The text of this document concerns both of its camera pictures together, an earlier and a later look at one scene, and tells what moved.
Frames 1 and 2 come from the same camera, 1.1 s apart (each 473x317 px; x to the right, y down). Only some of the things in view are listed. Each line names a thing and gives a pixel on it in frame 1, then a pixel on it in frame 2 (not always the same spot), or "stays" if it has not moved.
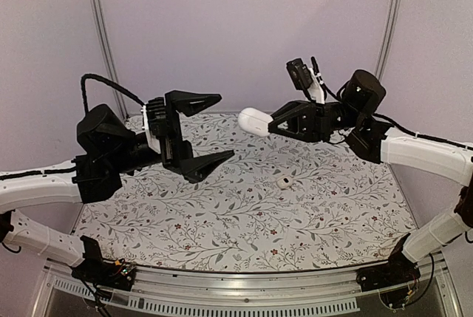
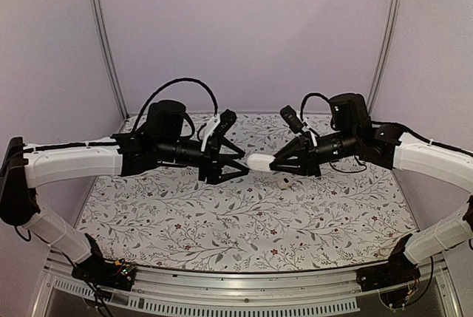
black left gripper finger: (190, 103) -> (239, 153)
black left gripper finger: (195, 168) -> (244, 171)
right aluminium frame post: (395, 18) stays
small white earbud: (284, 182) stays
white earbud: (255, 121) -> (260, 162)
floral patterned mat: (277, 201) stays
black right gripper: (311, 124) -> (296, 148)
